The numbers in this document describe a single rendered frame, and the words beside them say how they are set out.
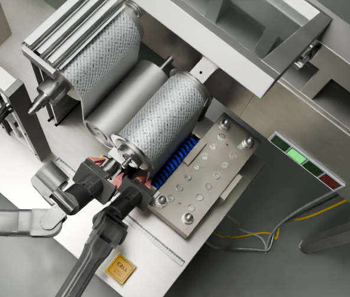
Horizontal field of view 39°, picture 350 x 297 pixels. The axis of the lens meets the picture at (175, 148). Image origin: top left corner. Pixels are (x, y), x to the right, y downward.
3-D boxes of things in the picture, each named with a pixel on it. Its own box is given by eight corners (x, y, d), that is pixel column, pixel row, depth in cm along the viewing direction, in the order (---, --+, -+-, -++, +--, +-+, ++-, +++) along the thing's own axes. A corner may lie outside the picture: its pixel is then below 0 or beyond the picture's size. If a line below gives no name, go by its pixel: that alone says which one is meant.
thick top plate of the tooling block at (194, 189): (146, 207, 157) (147, 203, 152) (220, 118, 170) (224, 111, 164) (185, 238, 156) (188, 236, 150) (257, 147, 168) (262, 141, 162)
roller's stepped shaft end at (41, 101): (25, 112, 126) (22, 107, 123) (41, 95, 128) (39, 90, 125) (34, 119, 125) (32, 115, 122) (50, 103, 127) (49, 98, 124)
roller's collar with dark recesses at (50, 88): (38, 94, 129) (33, 83, 123) (53, 78, 131) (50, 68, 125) (56, 109, 129) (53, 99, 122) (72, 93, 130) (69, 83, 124)
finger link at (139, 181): (158, 192, 152) (142, 210, 145) (140, 178, 153) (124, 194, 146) (167, 180, 148) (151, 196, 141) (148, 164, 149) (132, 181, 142)
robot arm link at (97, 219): (123, 243, 131) (97, 224, 128) (101, 256, 138) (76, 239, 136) (138, 209, 139) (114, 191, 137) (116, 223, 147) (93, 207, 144)
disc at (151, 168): (108, 142, 140) (114, 128, 126) (109, 141, 140) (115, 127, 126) (148, 176, 140) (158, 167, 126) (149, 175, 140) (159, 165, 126)
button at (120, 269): (105, 271, 157) (104, 270, 154) (119, 253, 159) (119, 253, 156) (121, 285, 156) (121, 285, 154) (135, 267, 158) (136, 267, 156)
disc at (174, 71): (164, 81, 148) (175, 61, 134) (165, 79, 148) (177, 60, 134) (202, 113, 148) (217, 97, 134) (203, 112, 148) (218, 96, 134)
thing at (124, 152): (113, 149, 135) (121, 149, 128) (118, 144, 135) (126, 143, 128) (132, 168, 137) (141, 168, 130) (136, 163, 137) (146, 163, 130)
